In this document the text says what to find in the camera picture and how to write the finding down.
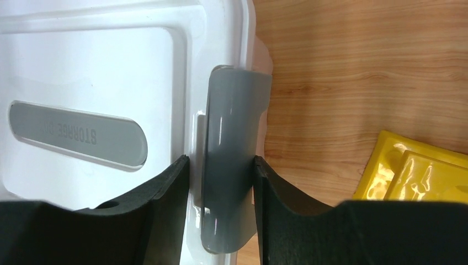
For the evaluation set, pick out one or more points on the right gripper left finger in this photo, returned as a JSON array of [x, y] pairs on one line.
[[142, 226]]

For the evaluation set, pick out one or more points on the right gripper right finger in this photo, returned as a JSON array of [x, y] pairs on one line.
[[295, 228]]

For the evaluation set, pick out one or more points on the white plastic lid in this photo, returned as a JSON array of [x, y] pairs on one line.
[[99, 97]]

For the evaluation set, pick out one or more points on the pink plastic bin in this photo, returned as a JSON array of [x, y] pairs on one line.
[[236, 122]]

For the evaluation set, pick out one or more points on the yellow test tube rack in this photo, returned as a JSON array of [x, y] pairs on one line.
[[400, 168]]

